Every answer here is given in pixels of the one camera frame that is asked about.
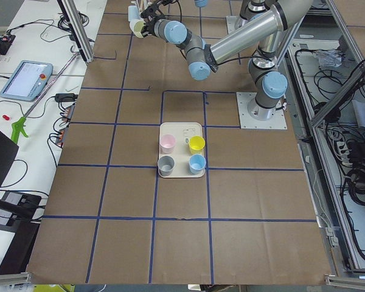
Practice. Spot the pink cup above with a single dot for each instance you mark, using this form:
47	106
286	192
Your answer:
167	143

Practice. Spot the light blue cup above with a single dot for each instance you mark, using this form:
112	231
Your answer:
133	13

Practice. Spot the yellow cup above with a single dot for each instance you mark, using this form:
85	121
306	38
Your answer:
196	145

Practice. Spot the white wire cup rack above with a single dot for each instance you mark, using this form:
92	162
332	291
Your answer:
141	4

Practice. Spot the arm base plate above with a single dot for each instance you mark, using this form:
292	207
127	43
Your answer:
253	117
233	23

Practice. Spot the black power adapter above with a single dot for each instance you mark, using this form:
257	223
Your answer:
65	97

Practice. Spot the reacher grabber tool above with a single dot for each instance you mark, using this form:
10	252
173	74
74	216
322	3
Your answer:
18	126

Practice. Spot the cream white cup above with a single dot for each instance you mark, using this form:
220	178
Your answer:
136	27

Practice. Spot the aluminium frame post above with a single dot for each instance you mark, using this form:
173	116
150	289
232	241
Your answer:
71	15

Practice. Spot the grey cup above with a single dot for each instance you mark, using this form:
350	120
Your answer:
166	165

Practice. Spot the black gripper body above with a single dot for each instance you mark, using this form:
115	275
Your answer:
152	25

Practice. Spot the sky blue cup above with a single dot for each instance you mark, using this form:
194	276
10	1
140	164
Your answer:
197	163

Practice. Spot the blue teach pendant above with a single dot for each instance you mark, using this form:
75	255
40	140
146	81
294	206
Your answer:
27	81

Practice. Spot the beige cup tray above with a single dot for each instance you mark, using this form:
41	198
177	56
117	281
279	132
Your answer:
182	131

